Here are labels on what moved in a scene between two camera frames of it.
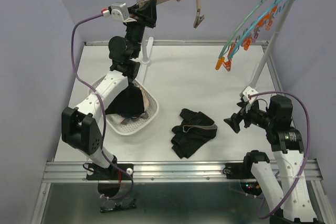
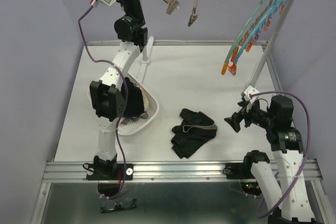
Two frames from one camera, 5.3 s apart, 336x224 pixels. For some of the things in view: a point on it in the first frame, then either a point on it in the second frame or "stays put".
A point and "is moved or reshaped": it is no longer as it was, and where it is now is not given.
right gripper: (233, 122) stays put
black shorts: (196, 129) stays put
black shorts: (128, 103) stays put
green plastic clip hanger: (221, 60) → (268, 0)
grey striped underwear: (144, 116) stays put
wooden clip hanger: (199, 17) is moved or reshaped
